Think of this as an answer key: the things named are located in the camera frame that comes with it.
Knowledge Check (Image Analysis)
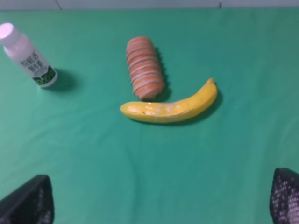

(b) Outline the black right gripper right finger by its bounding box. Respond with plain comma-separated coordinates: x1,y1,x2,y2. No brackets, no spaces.
269,168,299,224

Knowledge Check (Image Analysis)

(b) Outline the orange striped bread roll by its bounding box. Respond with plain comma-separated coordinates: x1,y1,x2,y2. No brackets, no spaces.
126,36,164,100

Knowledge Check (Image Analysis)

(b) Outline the yellow banana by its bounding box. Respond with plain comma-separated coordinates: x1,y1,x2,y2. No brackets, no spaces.
120,78,218,124

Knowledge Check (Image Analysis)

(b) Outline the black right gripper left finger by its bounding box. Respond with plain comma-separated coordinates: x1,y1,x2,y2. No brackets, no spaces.
0,175,55,224

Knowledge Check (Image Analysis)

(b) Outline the green table cloth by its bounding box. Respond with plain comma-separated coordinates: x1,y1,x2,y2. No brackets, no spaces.
0,8,299,224

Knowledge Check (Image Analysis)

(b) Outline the white milk bottle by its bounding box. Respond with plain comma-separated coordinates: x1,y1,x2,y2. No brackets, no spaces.
0,23,58,88

